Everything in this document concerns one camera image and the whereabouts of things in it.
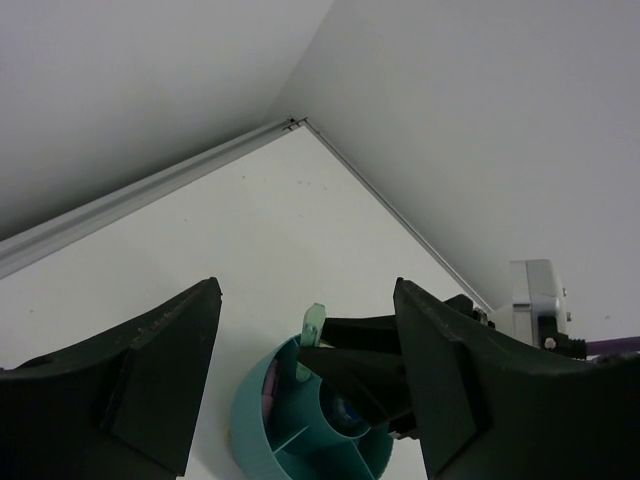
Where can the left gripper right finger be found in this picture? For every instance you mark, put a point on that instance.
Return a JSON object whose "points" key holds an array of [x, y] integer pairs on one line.
{"points": [[490, 407]]}

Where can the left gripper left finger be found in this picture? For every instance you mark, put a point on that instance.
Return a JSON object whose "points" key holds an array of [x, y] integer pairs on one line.
{"points": [[122, 404]]}

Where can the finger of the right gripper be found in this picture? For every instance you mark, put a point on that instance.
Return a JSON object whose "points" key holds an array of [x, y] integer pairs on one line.
{"points": [[374, 383], [362, 337]]}

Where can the clear blue-capped glue bottle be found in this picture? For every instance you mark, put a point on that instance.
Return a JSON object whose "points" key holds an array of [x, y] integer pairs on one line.
{"points": [[343, 414]]}

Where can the green highlighter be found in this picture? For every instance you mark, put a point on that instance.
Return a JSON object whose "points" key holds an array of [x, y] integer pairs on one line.
{"points": [[313, 323]]}

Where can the pink highlighter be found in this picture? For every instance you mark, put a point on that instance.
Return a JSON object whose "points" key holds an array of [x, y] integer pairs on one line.
{"points": [[269, 390]]}

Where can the teal round organizer container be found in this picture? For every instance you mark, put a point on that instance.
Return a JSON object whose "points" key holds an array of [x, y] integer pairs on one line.
{"points": [[300, 441]]}

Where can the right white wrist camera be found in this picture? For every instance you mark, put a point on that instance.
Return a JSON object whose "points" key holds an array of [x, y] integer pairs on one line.
{"points": [[537, 315]]}

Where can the aluminium table frame rail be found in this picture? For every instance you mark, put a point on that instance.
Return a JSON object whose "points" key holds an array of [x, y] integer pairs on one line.
{"points": [[34, 244]]}

